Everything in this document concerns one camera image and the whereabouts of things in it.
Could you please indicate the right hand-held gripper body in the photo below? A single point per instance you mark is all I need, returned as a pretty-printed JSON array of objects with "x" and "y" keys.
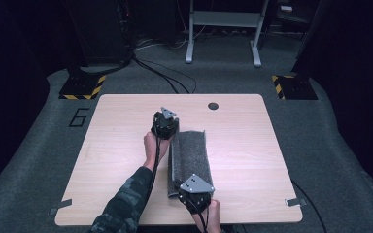
[{"x": 196, "y": 194}]

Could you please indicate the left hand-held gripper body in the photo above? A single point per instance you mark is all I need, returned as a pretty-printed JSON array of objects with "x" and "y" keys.
[{"x": 164, "y": 126}]

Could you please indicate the grey fuzzy cloth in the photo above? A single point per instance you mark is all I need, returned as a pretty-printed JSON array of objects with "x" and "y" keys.
[{"x": 191, "y": 155}]

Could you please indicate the person's left hand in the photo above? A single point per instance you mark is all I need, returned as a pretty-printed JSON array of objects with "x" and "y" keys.
[{"x": 151, "y": 149}]

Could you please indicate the person's right hand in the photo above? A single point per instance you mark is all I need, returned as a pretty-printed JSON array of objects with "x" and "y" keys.
[{"x": 213, "y": 216}]

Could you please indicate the black round table grommet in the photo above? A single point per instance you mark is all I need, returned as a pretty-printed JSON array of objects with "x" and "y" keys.
[{"x": 213, "y": 106}]

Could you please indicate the grey tape strip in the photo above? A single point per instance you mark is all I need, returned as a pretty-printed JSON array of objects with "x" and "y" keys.
[
  {"x": 295, "y": 202},
  {"x": 61, "y": 205}
]

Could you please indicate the black cabinet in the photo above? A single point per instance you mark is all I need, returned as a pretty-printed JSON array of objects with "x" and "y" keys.
[{"x": 100, "y": 29}]

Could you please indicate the hazard-striped black base plate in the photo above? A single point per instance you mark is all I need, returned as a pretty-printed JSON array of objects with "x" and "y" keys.
[
  {"x": 82, "y": 87},
  {"x": 296, "y": 87}
]

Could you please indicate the white metal stand frame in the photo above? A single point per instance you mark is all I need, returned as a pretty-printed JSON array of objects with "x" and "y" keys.
[{"x": 223, "y": 18}]

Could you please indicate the black stand post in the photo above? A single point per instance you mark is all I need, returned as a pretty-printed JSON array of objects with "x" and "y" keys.
[{"x": 309, "y": 39}]

